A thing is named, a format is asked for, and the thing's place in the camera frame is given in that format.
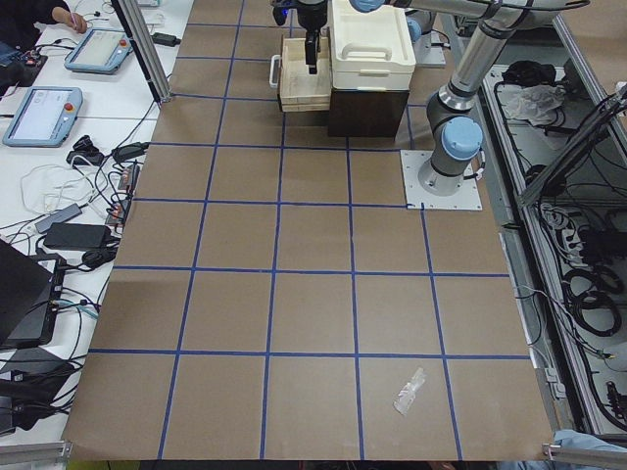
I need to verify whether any white crumpled cloth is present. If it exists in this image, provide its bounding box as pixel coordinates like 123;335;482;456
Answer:
504;85;565;126

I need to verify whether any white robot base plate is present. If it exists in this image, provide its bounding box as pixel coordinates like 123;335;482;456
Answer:
400;150;483;212

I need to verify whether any near teach pendant tablet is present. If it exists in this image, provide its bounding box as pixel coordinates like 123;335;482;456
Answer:
2;86;83;148

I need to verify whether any black laptop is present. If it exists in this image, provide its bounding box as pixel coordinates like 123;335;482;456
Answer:
1;242;67;350

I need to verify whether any far teach pendant tablet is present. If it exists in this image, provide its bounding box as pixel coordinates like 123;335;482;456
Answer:
65;28;130;74

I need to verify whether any teach pendant tablet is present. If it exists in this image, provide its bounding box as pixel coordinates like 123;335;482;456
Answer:
2;86;83;148
65;28;130;74

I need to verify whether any aluminium frame post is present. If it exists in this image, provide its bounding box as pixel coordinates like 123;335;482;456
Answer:
112;0;171;105

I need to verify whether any dark brown cabinet body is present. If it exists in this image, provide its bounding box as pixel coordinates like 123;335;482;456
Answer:
328;89;410;137

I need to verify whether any wooden drawer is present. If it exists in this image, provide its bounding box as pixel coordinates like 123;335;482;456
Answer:
268;37;331;113

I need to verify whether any clear plastic wrapper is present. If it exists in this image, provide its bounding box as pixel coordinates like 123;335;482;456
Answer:
393;367;426;416

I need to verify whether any black power brick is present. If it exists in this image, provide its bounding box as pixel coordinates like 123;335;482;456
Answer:
43;222;113;251

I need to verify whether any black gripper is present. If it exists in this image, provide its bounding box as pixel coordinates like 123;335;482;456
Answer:
296;0;327;74

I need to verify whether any white plastic tray cabinet top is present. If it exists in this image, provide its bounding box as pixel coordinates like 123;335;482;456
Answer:
328;1;416;91

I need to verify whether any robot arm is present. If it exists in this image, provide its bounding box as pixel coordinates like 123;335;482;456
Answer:
350;0;589;179

